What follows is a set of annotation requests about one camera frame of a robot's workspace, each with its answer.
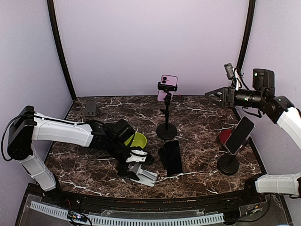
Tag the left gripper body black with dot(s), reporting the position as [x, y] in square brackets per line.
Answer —
[115, 149]

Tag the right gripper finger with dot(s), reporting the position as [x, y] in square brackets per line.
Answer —
[214, 98]
[212, 90]

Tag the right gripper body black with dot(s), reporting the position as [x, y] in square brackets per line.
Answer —
[231, 90]

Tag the white folding phone stand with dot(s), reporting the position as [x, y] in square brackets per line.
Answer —
[143, 177]

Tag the large black phone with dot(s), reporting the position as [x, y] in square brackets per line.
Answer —
[173, 160]

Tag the grey small phone stand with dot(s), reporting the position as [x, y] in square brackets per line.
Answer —
[91, 109]

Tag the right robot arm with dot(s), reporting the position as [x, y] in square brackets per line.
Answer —
[281, 112]

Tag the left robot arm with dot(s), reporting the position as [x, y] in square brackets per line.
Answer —
[29, 126]

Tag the phone on right stand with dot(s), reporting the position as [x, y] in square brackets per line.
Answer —
[239, 135]

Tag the black folding phone stand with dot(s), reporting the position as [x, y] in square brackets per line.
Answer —
[161, 153]

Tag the pink phone on tall stand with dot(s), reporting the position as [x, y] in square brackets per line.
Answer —
[167, 84]

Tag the black tall phone stand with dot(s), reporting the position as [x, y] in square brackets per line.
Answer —
[166, 131]

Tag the black right phone stand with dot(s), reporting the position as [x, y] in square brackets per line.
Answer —
[228, 163]

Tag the green bowl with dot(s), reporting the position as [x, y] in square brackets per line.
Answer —
[137, 140]

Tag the red bowl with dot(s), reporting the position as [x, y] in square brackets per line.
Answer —
[225, 134]

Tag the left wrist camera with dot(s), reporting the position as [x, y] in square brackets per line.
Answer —
[140, 156]

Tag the white cable duct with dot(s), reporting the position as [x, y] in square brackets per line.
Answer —
[122, 218]

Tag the black front rail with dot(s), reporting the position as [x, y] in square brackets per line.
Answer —
[219, 202]

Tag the right black corner post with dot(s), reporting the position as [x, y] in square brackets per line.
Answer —
[247, 32]

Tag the black corner post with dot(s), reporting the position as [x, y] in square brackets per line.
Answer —
[59, 48]
[247, 32]

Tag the left black corner post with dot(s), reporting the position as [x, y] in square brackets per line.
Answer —
[59, 48]

